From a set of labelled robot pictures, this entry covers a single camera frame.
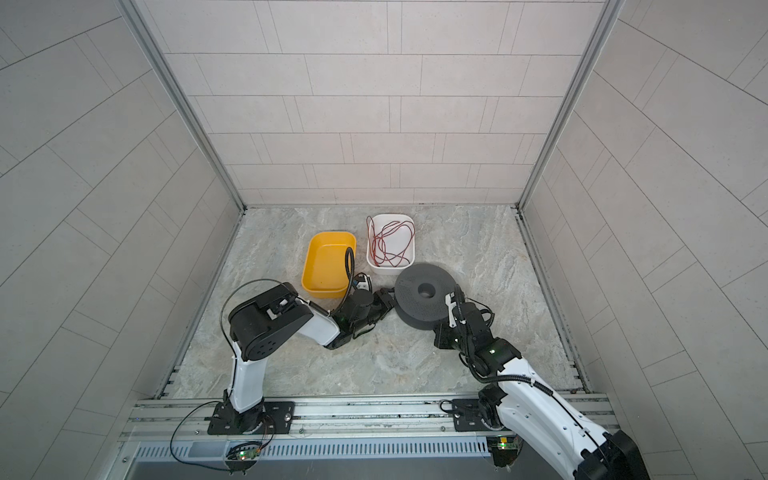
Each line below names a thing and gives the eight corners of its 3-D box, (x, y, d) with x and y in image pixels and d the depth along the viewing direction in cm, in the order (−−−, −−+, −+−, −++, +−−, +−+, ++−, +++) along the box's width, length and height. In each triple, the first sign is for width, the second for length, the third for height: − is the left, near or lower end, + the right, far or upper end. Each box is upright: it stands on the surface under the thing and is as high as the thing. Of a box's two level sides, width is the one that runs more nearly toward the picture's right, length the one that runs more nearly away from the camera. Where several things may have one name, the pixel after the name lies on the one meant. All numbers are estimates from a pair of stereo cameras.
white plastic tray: (364, 277, 98) (363, 268, 94) (369, 224, 113) (368, 214, 109) (416, 277, 99) (417, 268, 94) (414, 224, 113) (414, 214, 109)
